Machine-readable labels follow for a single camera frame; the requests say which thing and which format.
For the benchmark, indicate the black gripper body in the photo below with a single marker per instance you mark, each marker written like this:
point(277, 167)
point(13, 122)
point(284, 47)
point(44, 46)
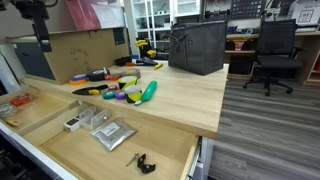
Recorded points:
point(30, 10)

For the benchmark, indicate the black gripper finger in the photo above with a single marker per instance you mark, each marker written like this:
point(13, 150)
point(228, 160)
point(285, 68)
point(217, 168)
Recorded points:
point(45, 41)

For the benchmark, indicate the yellow black spring clamp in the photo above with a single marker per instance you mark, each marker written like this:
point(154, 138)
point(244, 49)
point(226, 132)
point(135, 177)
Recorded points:
point(90, 90)

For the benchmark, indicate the wide wooden drawer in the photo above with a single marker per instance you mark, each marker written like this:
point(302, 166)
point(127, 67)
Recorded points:
point(36, 110)

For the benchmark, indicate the large cardboard box dark panel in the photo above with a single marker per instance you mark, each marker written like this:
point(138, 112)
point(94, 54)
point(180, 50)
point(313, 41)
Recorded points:
point(83, 50)

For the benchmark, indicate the blue tape roll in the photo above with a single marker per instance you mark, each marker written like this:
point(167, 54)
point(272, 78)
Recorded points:
point(80, 77)

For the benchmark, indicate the orange tape roll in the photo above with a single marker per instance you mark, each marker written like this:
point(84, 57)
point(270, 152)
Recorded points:
point(77, 82)

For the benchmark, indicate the pink red poster board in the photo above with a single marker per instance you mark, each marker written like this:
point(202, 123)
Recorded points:
point(96, 13)

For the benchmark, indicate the red tape dispenser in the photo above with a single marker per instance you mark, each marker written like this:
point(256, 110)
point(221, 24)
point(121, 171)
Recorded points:
point(20, 99)

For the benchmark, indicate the small white glue bottle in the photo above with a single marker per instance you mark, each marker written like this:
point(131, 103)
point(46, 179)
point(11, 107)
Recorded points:
point(105, 72)

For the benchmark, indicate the small black box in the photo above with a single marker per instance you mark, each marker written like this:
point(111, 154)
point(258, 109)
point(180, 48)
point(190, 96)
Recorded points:
point(122, 61)

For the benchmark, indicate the small red tape roll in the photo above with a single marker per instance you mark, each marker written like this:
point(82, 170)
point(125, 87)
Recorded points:
point(112, 87)

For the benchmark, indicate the teal tape roll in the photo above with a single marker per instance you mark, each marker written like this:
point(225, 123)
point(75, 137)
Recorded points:
point(108, 95)

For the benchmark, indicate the white handheld device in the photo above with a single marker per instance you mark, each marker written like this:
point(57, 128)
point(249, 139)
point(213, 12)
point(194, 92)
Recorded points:
point(72, 124)

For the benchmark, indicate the clear plastic box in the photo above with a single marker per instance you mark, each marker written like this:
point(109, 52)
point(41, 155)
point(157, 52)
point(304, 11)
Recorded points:
point(93, 118)

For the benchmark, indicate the yellow black tape roll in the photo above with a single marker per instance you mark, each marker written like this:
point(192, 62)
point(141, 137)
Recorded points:
point(133, 95)
point(126, 82)

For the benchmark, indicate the purple tape roll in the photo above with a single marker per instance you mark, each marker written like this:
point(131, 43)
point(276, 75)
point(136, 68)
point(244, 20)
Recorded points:
point(120, 95)

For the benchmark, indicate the yellow bar clamp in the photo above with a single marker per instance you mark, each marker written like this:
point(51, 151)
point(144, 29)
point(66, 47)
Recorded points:
point(141, 43)
point(151, 53)

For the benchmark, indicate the black yellow hand tool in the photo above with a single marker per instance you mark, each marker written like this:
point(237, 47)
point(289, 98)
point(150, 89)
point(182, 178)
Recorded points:
point(148, 62)

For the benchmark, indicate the white shelving cabinet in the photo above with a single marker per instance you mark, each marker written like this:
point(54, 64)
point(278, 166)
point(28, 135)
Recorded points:
point(156, 20)

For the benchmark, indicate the silver foil bag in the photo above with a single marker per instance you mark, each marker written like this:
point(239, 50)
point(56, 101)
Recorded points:
point(113, 134)

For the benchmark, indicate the dark gray fabric tote bag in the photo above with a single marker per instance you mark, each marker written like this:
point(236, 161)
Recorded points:
point(200, 48)

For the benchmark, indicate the black clamp with bolt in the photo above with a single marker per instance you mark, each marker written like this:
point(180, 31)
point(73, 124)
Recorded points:
point(144, 164)

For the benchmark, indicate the black pegboard panel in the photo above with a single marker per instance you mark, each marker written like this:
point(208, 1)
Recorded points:
point(247, 8)

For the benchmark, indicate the black office chair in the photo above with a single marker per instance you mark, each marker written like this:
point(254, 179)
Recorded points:
point(275, 50)

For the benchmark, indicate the white box red logo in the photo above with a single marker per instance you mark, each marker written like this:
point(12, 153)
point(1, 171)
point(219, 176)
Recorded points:
point(305, 13)

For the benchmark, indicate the wooden background desk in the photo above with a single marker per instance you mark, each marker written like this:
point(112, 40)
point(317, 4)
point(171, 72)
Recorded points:
point(311, 56)

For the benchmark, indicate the gray duct tape roll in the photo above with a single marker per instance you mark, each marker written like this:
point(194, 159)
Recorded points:
point(133, 73)

